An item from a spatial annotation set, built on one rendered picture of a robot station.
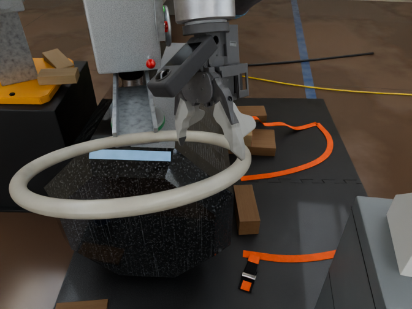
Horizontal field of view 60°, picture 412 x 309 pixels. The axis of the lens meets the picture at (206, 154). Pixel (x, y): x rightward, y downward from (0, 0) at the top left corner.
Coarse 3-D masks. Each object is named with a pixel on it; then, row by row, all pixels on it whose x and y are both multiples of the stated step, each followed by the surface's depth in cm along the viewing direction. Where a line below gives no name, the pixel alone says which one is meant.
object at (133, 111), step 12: (120, 96) 120; (132, 96) 120; (144, 96) 120; (120, 108) 114; (132, 108) 114; (144, 108) 114; (120, 120) 108; (132, 120) 108; (144, 120) 108; (156, 120) 100; (120, 132) 103; (132, 132) 103; (132, 144) 98
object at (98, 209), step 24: (96, 144) 93; (120, 144) 96; (216, 144) 89; (24, 168) 74; (240, 168) 65; (24, 192) 60; (168, 192) 55; (192, 192) 56; (216, 192) 60; (72, 216) 54; (96, 216) 54; (120, 216) 54
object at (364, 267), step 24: (360, 216) 113; (384, 216) 112; (360, 240) 111; (384, 240) 105; (336, 264) 135; (360, 264) 109; (384, 264) 98; (336, 288) 132; (360, 288) 107; (384, 288) 93; (408, 288) 93
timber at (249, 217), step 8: (240, 192) 221; (248, 192) 221; (240, 200) 215; (248, 200) 215; (240, 208) 210; (248, 208) 210; (256, 208) 210; (240, 216) 205; (248, 216) 205; (256, 216) 205; (240, 224) 204; (248, 224) 205; (256, 224) 205; (240, 232) 209; (248, 232) 209; (256, 232) 210
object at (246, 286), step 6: (252, 258) 191; (258, 258) 191; (246, 264) 190; (252, 264) 190; (246, 270) 188; (252, 270) 188; (246, 276) 186; (252, 276) 185; (240, 282) 185; (246, 282) 185; (252, 282) 185; (240, 288) 182; (246, 288) 182; (252, 288) 182
